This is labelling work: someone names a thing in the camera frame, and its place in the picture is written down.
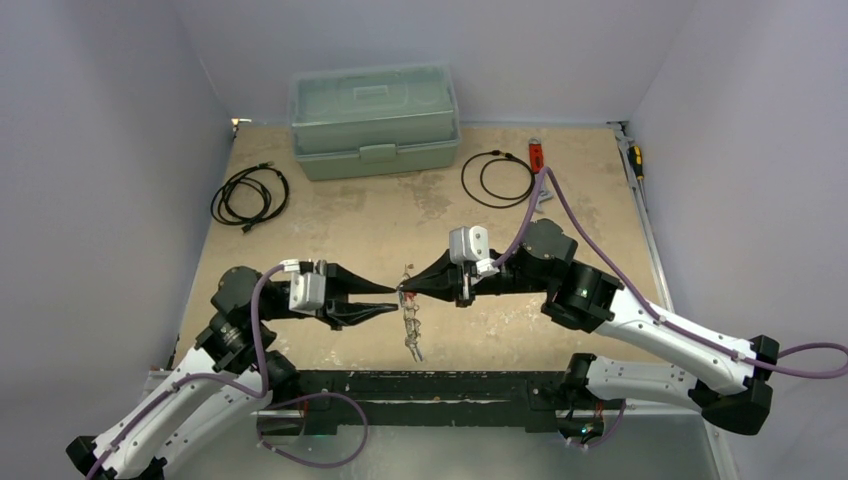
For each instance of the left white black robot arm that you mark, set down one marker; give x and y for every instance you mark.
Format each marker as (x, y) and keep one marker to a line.
(231, 371)

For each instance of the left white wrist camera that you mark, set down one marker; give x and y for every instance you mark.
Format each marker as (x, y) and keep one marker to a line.
(307, 291)

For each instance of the yellow black screwdriver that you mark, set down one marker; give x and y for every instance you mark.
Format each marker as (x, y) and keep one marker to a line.
(635, 160)

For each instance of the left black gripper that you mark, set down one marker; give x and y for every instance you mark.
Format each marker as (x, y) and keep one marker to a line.
(337, 308)

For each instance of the metal keyring with keys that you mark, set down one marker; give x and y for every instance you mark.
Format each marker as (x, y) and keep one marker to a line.
(409, 308)

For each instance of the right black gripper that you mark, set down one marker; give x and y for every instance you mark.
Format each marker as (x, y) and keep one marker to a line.
(454, 279)

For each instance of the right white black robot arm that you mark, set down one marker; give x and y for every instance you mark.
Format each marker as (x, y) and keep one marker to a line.
(710, 373)

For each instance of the red handled adjustable wrench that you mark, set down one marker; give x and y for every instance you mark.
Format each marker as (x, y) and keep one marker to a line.
(536, 158)

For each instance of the green plastic toolbox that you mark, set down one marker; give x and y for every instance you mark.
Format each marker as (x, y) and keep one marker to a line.
(351, 123)

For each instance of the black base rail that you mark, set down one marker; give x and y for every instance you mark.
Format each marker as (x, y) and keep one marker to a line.
(328, 399)

